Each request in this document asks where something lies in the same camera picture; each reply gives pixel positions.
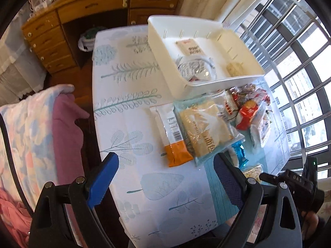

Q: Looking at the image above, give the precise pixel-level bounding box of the round white snack packet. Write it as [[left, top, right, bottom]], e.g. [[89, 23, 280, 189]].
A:
[[178, 55, 218, 82]]

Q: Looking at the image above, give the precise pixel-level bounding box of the clear bread packet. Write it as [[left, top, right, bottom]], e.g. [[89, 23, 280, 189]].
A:
[[250, 103, 272, 148]]

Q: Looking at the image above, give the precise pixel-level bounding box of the beige snack packet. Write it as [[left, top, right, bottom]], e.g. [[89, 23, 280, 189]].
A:
[[175, 38, 205, 56]]

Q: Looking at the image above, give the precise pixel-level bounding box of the white plastic bag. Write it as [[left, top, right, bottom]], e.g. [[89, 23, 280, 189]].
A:
[[78, 26, 98, 52]]

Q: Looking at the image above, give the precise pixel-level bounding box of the white plastic storage tray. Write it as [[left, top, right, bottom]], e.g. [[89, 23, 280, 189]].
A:
[[147, 15, 267, 99]]

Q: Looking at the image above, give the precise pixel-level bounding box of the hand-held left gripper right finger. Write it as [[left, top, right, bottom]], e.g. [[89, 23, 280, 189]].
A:
[[212, 152, 303, 248]]

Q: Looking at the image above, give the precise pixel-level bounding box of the pink cloth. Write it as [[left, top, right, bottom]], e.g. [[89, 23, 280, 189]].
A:
[[52, 93, 90, 186]]

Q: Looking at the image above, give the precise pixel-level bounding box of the wooden desk with drawers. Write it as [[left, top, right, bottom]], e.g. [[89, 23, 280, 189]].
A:
[[21, 0, 183, 74]]

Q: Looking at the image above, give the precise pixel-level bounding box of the white lace curtain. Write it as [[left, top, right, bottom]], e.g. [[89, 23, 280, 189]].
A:
[[0, 15, 48, 106]]

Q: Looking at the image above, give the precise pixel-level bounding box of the clear popcorn packet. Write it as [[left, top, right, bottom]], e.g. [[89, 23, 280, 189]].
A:
[[242, 163, 264, 179]]

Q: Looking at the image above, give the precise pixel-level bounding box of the pastel floral blanket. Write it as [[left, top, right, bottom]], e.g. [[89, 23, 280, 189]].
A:
[[0, 83, 75, 241]]

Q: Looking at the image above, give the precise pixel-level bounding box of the blue foil candy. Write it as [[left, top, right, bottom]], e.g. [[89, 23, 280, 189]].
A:
[[231, 142, 249, 167]]

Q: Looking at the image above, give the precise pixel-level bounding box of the large clear cracker packet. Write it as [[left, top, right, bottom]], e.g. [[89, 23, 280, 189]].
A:
[[173, 99, 245, 166]]

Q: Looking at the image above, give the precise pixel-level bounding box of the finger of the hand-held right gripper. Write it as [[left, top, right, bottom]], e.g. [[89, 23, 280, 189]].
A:
[[259, 172, 287, 187]]

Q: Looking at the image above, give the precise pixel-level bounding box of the metal window grille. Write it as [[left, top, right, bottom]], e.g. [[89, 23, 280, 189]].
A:
[[222, 0, 331, 166]]

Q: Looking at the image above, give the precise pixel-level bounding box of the black cable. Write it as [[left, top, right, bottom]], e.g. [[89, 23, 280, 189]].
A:
[[0, 114, 35, 213]]

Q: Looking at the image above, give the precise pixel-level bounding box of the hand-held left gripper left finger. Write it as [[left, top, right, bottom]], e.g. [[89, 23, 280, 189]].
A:
[[28, 152, 119, 248]]

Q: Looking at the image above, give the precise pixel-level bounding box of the person's right hand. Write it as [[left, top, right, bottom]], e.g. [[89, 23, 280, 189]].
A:
[[301, 211, 327, 241]]

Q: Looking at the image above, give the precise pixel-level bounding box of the orange and white bar packet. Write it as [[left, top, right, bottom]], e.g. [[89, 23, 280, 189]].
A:
[[149, 103, 194, 167]]

